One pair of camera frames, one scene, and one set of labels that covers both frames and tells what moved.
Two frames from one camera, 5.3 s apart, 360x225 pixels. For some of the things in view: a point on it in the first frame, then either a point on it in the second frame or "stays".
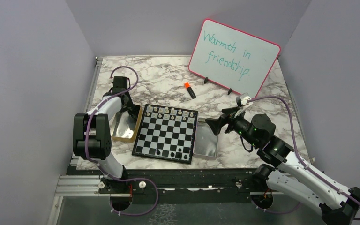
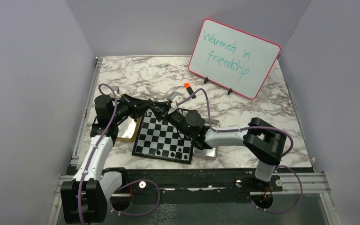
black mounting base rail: x=183 y=186 stays
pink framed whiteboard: x=235 y=60 stays
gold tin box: x=123 y=126 stays
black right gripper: x=228 y=116 → x=160 y=112
